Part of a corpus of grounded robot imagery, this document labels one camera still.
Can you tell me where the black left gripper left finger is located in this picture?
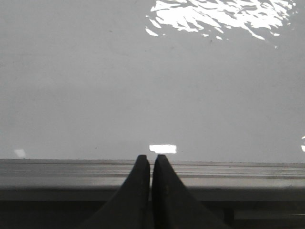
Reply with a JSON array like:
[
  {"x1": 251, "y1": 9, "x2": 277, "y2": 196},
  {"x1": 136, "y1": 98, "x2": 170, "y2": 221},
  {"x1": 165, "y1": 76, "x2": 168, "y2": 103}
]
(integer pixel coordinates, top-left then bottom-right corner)
[{"x1": 78, "y1": 155, "x2": 150, "y2": 229}]

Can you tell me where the white whiteboard with aluminium frame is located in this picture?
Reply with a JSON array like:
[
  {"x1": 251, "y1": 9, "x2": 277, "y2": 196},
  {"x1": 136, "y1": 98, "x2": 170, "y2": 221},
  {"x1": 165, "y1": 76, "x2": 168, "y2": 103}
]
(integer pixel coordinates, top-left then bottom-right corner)
[{"x1": 0, "y1": 0, "x2": 305, "y2": 201}]

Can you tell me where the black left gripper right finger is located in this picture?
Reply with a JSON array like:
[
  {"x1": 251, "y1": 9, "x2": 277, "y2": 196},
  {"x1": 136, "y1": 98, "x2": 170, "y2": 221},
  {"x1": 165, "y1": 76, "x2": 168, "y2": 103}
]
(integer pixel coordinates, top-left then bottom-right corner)
[{"x1": 152, "y1": 155, "x2": 229, "y2": 229}]

